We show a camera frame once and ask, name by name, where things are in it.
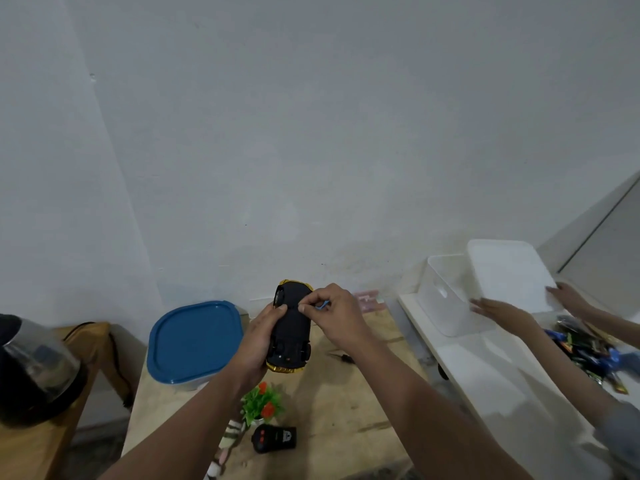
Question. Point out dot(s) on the person's left hand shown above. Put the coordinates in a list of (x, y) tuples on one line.
[(252, 344)]

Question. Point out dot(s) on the person's right hand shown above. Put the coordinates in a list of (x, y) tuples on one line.
[(340, 314)]

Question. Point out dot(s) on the person's right thumb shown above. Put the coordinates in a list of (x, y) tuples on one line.
[(316, 314)]

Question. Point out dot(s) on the person's left thumb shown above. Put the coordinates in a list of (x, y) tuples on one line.
[(278, 311)]

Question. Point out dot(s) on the small blue tool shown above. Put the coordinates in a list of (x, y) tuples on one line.
[(324, 305)]

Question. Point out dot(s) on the yellow and black toy car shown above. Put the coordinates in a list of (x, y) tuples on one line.
[(292, 334)]

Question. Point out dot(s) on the person's left forearm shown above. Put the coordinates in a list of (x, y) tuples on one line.
[(185, 424)]

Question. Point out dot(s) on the person's right forearm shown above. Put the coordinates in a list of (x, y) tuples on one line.
[(430, 409)]

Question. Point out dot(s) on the another person's forearm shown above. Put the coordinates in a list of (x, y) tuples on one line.
[(617, 327), (570, 379)]

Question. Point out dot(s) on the pink plastic packet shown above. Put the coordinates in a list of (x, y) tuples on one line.
[(369, 300)]

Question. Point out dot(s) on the clear container with blue lid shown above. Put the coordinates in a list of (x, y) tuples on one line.
[(195, 342)]

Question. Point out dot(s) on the small artificial potted plant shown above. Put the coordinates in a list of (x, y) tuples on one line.
[(262, 402)]

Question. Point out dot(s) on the black remote controller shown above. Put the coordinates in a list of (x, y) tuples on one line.
[(273, 438)]

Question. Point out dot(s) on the white plastic storage bin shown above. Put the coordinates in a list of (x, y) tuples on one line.
[(445, 299)]

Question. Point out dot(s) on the striped cloth strip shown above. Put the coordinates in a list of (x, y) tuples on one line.
[(227, 442)]

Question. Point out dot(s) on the white plastic bin lid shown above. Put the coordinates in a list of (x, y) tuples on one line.
[(510, 274)]

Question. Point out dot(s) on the black electric kettle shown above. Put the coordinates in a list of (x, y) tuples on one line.
[(35, 369)]

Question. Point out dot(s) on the wooden side table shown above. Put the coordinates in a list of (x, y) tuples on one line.
[(45, 444)]

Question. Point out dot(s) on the pile of colourful packets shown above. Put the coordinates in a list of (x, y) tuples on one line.
[(590, 352)]

